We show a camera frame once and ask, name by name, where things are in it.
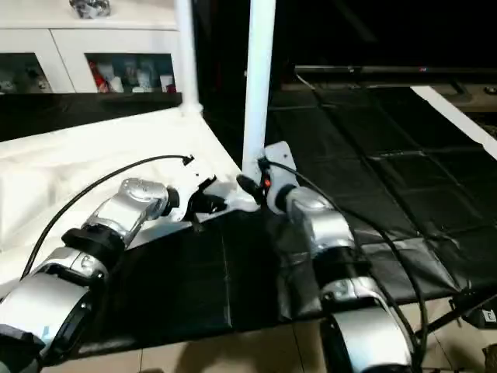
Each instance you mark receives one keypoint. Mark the white plastic table top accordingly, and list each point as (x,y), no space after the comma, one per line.
(62,171)

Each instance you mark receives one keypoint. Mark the black work mat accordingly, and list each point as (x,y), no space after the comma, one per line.
(373,171)

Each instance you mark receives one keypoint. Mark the red bottle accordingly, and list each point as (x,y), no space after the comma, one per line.
(97,78)

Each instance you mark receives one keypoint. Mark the black flat bar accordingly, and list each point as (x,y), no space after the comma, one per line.
(396,71)

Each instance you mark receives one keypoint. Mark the white board strip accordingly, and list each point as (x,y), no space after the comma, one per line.
(458,113)

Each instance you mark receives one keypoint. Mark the white cabinet with glass doors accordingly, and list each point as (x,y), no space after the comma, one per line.
(78,39)

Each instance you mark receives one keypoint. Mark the black bundle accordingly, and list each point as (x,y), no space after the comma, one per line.
(90,7)

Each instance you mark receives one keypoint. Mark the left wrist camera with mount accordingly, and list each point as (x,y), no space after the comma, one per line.
(194,186)

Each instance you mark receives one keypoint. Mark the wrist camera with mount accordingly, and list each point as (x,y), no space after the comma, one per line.
(281,165)
(194,186)

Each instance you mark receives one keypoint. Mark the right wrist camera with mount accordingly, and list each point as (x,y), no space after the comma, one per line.
(281,165)

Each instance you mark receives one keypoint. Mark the black metal frame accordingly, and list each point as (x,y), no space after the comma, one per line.
(462,315)

